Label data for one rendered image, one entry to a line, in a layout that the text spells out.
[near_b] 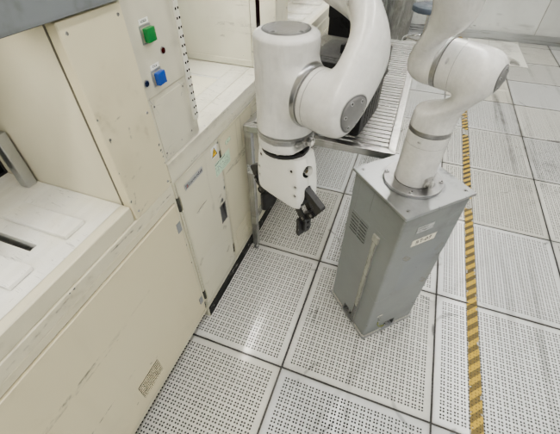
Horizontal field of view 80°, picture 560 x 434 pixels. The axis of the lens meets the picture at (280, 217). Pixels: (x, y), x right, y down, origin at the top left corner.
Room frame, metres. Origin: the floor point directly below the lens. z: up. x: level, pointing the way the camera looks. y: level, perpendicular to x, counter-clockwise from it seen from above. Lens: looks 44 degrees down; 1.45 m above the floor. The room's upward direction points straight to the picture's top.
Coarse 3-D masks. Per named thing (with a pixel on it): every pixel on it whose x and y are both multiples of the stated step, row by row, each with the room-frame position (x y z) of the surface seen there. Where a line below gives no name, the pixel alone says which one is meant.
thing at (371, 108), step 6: (378, 90) 1.32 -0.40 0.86; (378, 96) 1.35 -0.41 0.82; (372, 102) 1.27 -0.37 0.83; (366, 108) 1.19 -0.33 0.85; (372, 108) 1.29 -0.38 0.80; (366, 114) 1.21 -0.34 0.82; (372, 114) 1.31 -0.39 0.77; (360, 120) 1.15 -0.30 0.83; (366, 120) 1.22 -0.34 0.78; (360, 126) 1.16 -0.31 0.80; (354, 132) 1.15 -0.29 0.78
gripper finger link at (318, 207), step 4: (308, 188) 0.42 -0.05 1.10; (304, 192) 0.41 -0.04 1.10; (308, 192) 0.41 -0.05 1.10; (312, 192) 0.41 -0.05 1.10; (308, 196) 0.40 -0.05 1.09; (312, 196) 0.40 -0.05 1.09; (316, 196) 0.41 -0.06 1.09; (308, 200) 0.40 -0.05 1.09; (312, 200) 0.40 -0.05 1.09; (316, 200) 0.40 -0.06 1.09; (312, 204) 0.40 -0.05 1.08; (316, 204) 0.39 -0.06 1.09; (320, 204) 0.40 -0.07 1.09; (316, 208) 0.39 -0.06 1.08; (320, 208) 0.39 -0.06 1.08; (324, 208) 0.39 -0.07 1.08; (316, 212) 0.39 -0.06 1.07; (320, 212) 0.39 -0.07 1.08
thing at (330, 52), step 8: (320, 40) 1.43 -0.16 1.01; (328, 40) 1.43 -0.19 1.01; (336, 40) 1.43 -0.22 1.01; (344, 40) 1.43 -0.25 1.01; (320, 48) 1.34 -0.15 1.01; (328, 48) 1.34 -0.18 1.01; (336, 48) 1.34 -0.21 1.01; (344, 48) 1.29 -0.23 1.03; (320, 56) 1.26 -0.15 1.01; (328, 56) 1.26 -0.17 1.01; (336, 56) 1.26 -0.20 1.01; (328, 64) 1.20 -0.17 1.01; (336, 64) 1.19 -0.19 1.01; (384, 72) 1.33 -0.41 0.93
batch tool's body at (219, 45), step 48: (144, 0) 0.88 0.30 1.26; (192, 0) 1.63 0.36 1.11; (240, 0) 1.55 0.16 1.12; (144, 48) 0.84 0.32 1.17; (192, 48) 1.64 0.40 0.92; (240, 48) 1.56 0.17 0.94; (192, 96) 0.98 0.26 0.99; (240, 96) 1.27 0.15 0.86; (192, 144) 0.93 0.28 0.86; (240, 144) 1.24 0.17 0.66; (192, 192) 0.88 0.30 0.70; (240, 192) 1.19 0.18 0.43; (192, 240) 0.82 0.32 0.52; (240, 240) 1.15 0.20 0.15
